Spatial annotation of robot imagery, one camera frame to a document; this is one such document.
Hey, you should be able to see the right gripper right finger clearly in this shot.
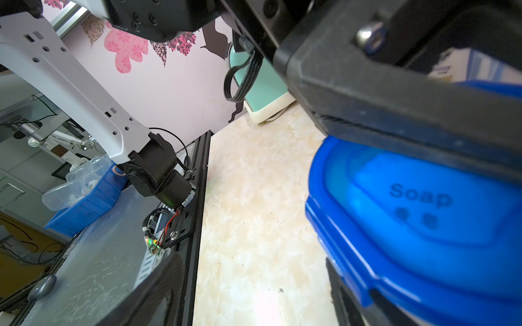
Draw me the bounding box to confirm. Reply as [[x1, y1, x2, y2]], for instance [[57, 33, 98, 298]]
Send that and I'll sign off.
[[326, 258, 417, 325]]

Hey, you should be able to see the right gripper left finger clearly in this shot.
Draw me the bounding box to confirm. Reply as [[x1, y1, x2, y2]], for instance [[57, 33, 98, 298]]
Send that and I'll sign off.
[[98, 253, 185, 326]]

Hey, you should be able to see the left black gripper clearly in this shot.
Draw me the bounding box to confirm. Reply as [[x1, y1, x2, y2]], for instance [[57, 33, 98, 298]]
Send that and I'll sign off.
[[221, 1, 521, 183]]

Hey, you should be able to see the blue lid container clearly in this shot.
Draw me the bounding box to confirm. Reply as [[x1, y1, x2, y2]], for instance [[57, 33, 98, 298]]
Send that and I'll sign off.
[[304, 46, 522, 326]]

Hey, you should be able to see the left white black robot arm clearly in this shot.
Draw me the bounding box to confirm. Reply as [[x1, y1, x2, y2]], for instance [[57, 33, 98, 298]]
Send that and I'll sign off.
[[1, 1, 521, 209]]

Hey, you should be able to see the mint chrome toaster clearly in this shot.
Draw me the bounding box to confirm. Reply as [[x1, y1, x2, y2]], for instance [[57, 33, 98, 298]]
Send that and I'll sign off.
[[228, 60, 296, 124]]

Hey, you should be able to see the blue storage bin outside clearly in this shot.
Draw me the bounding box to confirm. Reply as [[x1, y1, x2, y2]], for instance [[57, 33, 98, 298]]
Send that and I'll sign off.
[[42, 155, 127, 237]]

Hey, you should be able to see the black base frame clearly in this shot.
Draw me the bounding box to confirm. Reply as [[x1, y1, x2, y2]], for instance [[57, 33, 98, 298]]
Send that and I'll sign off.
[[1, 132, 212, 325]]

